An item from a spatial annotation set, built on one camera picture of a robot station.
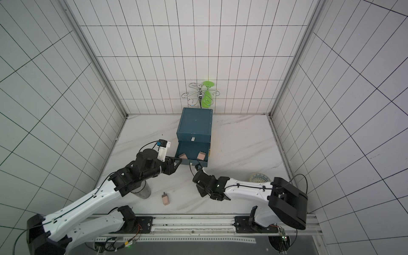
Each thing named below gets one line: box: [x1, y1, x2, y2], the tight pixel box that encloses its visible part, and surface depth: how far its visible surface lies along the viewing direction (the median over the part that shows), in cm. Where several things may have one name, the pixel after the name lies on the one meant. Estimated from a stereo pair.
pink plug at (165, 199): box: [161, 191, 170, 206], surface depth 81 cm
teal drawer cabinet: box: [175, 107, 214, 155], surface depth 87 cm
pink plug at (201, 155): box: [196, 150, 207, 161], surface depth 89 cm
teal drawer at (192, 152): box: [174, 140, 211, 168], surface depth 89 cm
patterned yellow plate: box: [249, 172, 271, 183], surface depth 87 cm
